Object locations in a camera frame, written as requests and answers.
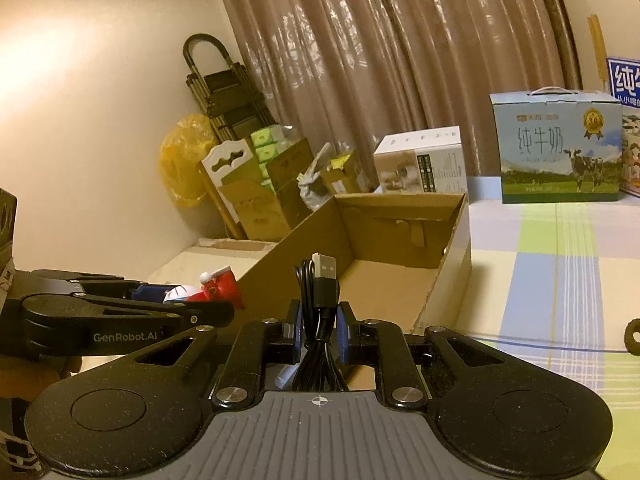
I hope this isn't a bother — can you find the black folding step ladder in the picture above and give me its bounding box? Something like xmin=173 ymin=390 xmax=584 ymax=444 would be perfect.
xmin=181 ymin=33 xmax=281 ymax=163

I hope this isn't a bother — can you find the light blue milk carton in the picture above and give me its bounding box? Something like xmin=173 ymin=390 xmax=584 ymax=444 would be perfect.
xmin=488 ymin=87 xmax=624 ymax=205

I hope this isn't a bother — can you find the brown cardboard box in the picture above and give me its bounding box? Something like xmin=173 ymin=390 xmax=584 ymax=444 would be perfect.
xmin=232 ymin=191 xmax=472 ymax=335

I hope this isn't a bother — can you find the small open brown carton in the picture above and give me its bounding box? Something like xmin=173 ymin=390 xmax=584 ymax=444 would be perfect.
xmin=320 ymin=150 xmax=364 ymax=196

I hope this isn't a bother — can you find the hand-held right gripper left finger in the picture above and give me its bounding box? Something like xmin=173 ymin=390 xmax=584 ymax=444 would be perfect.
xmin=127 ymin=300 xmax=303 ymax=411

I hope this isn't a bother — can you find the brown patterned curtain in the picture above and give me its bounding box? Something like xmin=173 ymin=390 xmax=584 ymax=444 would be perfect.
xmin=209 ymin=0 xmax=586 ymax=201

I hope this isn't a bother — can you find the black USB cable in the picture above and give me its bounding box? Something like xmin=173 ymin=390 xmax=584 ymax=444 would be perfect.
xmin=292 ymin=252 xmax=352 ymax=392

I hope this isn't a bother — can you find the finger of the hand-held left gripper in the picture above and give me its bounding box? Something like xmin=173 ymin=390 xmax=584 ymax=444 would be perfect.
xmin=21 ymin=293 xmax=236 ymax=330
xmin=29 ymin=270 xmax=172 ymax=303

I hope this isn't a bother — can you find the brown carton of tissue packs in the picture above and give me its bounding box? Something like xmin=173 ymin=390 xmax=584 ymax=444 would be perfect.
xmin=260 ymin=137 xmax=317 ymax=233

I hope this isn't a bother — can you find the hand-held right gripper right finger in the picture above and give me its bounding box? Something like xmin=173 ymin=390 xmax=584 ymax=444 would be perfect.
xmin=336 ymin=301 xmax=507 ymax=409

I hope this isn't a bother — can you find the white appliance box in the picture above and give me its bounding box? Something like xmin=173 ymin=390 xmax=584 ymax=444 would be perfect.
xmin=372 ymin=126 xmax=470 ymax=196

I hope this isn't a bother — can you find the dark blue milk carton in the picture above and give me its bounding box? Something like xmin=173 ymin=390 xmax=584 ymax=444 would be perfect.
xmin=605 ymin=56 xmax=640 ymax=199

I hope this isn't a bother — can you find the black rubber ring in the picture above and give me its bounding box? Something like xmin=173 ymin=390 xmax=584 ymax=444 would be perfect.
xmin=624 ymin=317 xmax=640 ymax=356

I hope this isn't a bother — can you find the red white toy car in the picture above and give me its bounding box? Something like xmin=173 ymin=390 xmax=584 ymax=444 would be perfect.
xmin=164 ymin=266 xmax=247 ymax=312

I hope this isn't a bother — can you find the yellow plastic bag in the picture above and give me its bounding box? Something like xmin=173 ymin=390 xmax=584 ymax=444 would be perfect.
xmin=159 ymin=113 xmax=217 ymax=209

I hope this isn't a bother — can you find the crumpled grey plastic bag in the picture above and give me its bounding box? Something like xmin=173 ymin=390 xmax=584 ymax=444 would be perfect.
xmin=298 ymin=142 xmax=335 ymax=212

